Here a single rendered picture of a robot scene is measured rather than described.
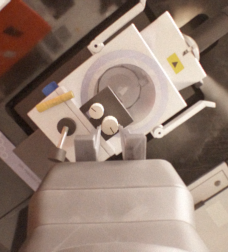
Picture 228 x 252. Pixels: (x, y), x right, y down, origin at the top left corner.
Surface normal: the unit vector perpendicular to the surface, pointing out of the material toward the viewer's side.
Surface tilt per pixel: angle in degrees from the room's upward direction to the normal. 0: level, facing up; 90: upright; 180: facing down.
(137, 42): 90
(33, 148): 90
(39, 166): 90
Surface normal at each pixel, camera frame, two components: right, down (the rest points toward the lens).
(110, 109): 0.03, 0.28
